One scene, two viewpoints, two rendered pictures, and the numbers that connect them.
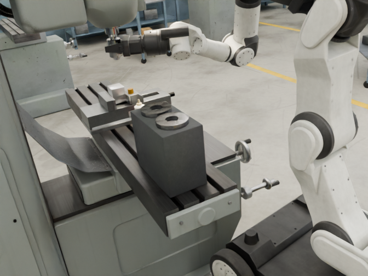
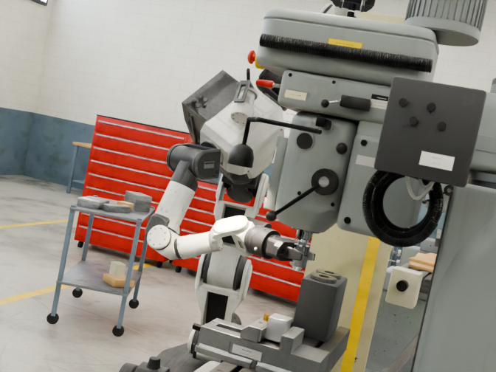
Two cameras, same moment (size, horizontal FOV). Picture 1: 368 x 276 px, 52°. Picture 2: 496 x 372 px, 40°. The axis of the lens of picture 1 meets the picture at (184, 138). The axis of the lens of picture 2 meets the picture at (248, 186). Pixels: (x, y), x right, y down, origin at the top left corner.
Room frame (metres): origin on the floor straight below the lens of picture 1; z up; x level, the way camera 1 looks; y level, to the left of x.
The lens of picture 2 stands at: (2.88, 1.38, 1.53)
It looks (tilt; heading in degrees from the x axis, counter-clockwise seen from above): 4 degrees down; 223
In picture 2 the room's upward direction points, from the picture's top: 11 degrees clockwise
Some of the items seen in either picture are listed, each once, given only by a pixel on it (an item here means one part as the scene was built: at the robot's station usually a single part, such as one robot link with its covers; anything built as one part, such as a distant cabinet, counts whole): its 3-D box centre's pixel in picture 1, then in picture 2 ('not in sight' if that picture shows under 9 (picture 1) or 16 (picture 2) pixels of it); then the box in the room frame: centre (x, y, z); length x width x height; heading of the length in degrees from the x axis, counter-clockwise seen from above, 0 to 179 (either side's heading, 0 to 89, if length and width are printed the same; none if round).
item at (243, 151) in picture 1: (236, 154); not in sight; (1.56, -0.24, 0.62); 0.16 x 0.12 x 0.12; 115
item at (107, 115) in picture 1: (126, 104); (264, 343); (1.44, 0.22, 0.98); 0.35 x 0.15 x 0.11; 115
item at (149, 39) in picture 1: (140, 44); (276, 247); (1.35, 0.12, 1.23); 0.13 x 0.12 x 0.10; 0
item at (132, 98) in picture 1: (130, 94); (257, 328); (1.45, 0.19, 1.01); 0.12 x 0.06 x 0.04; 25
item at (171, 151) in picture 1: (167, 144); (320, 302); (0.97, 0.05, 1.02); 0.22 x 0.12 x 0.20; 26
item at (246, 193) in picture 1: (259, 186); not in sight; (1.45, -0.33, 0.50); 0.22 x 0.06 x 0.06; 115
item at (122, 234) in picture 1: (150, 223); not in sight; (1.36, 0.19, 0.43); 0.80 x 0.30 x 0.60; 115
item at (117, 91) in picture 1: (116, 93); (278, 328); (1.42, 0.25, 1.03); 0.06 x 0.05 x 0.06; 25
